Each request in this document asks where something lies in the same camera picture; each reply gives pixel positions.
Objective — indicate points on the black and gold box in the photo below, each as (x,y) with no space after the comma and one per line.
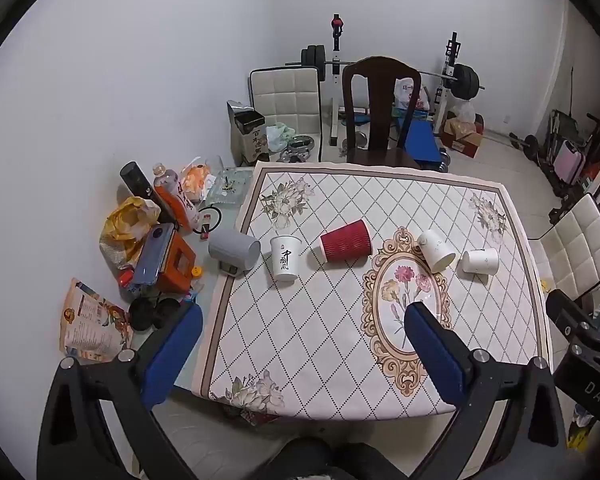
(247,135)

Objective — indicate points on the orange drink bottle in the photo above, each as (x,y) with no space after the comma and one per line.
(180,207)

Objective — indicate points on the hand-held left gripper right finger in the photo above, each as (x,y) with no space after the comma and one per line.
(436,357)

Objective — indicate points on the metal pot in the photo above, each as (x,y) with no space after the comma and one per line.
(300,149)

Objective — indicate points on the yellow plastic bag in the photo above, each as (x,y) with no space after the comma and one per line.
(125,225)

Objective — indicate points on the white plastic bag red print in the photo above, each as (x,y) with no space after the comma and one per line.
(407,91)

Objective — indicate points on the grey cup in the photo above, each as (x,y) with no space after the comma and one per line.
(232,251)

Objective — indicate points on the cardboard box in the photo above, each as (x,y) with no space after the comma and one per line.
(462,140)

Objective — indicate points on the pink suitcase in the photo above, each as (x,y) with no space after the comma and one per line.
(570,162)

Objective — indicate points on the white squat rack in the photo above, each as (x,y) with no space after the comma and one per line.
(335,60)

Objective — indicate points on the person's black trousers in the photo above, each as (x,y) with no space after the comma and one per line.
(345,462)

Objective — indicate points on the floral patterned table mat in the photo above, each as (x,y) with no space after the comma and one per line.
(300,340)

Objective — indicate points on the black barbell with weight plates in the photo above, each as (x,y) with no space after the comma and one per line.
(465,81)

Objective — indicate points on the white cup with black print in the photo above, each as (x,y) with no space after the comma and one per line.
(285,259)

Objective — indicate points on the printed paper flyer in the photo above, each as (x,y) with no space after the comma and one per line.
(92,327)

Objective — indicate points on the blue-grey flat case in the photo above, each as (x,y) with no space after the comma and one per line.
(152,255)

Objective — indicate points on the white marbled cup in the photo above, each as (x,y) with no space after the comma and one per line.
(435,249)
(480,261)

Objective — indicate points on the white padded chair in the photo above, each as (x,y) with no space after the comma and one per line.
(580,245)
(287,97)

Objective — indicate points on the black floor dumbbell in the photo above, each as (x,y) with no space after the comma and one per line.
(527,146)

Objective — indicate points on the red ribbed paper cup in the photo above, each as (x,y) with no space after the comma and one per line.
(344,242)

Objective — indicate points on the black cylinder bottle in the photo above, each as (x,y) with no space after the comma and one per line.
(137,180)

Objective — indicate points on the glass ashtray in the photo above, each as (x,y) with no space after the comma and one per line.
(227,185)

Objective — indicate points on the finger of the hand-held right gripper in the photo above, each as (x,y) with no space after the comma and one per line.
(567,312)

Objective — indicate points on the pale green cloth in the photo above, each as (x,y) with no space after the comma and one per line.
(279,135)

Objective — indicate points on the orange fruit plastic bag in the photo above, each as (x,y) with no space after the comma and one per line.
(196,180)

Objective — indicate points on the clear plastic bag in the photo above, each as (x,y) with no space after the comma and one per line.
(464,111)

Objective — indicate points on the orange box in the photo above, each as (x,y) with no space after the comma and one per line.
(177,265)

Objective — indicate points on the black round lids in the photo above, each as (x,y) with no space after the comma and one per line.
(142,314)

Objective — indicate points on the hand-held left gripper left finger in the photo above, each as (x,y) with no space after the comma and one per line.
(172,357)

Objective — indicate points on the blue weight bench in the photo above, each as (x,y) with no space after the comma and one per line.
(422,140)

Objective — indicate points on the dark wooden chair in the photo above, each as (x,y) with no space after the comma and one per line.
(380,105)

